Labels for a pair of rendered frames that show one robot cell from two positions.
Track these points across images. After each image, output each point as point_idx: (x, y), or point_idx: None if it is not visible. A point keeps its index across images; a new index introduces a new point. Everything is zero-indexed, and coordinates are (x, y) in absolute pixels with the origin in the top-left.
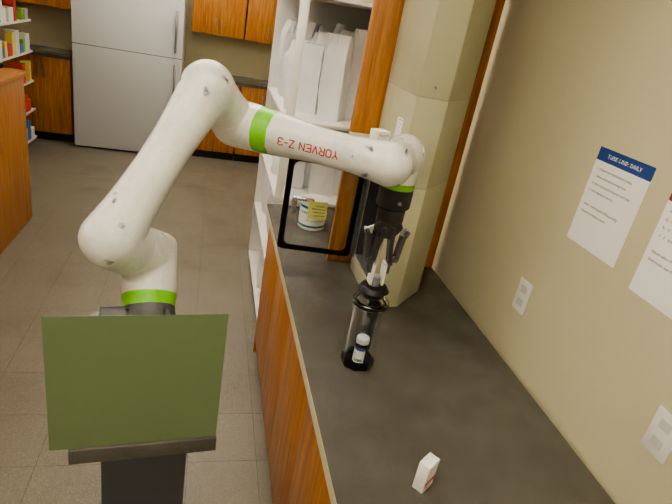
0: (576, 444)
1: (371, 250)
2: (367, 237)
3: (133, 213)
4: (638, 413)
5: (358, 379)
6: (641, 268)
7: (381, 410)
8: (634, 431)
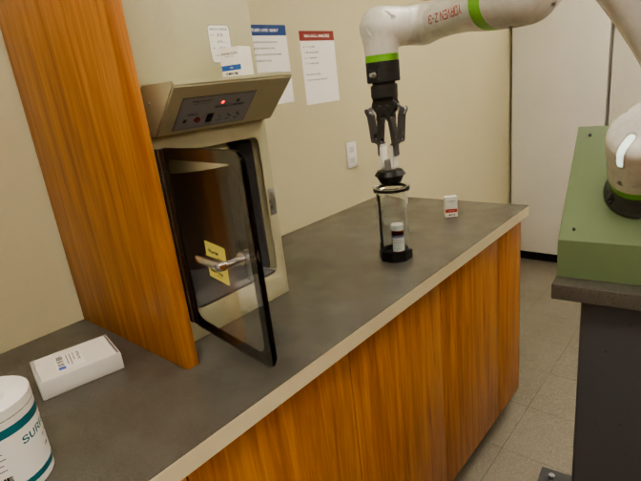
0: (328, 215)
1: (394, 134)
2: (404, 115)
3: None
4: (341, 158)
5: (414, 249)
6: (307, 88)
7: (424, 236)
8: (343, 169)
